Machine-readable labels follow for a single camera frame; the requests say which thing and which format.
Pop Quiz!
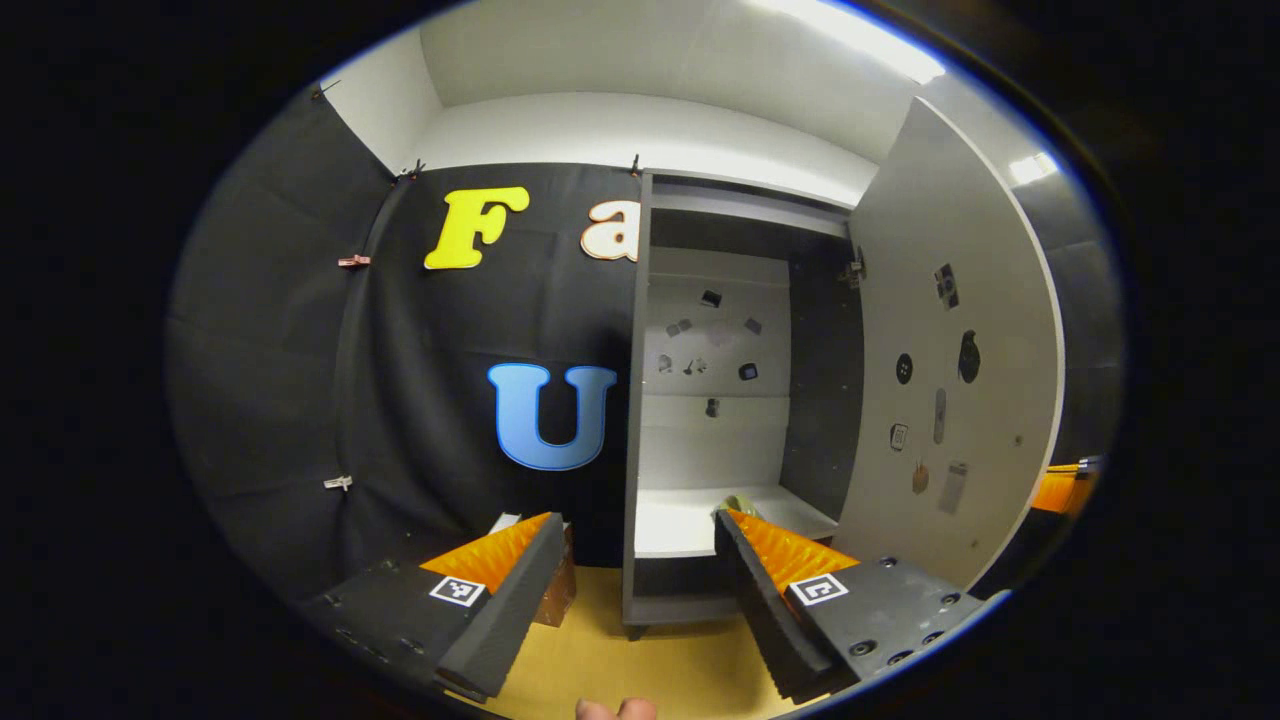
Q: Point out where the black backdrop cloth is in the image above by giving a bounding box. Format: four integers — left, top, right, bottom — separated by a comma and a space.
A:
165, 85, 1126, 613

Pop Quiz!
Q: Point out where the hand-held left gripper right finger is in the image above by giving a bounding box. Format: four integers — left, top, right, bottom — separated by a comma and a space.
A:
713, 507, 1004, 706

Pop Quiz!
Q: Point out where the beige cabinet door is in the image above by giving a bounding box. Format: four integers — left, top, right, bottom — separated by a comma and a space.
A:
833, 95, 1067, 593

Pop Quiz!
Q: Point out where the grey cabinet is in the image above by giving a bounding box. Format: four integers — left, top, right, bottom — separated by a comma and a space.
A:
621, 167, 868, 642

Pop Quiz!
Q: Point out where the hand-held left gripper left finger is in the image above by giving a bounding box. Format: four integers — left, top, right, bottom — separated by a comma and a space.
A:
298, 512, 567, 703

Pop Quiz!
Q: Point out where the long ceiling light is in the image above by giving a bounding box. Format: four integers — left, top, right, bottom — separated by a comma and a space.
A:
758, 0, 947, 87

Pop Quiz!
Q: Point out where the small ceiling light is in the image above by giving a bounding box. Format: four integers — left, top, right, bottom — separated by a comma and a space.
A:
1008, 150, 1060, 187

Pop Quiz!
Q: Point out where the white cabinet shelf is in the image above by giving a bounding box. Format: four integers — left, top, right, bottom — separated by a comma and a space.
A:
634, 484, 841, 560

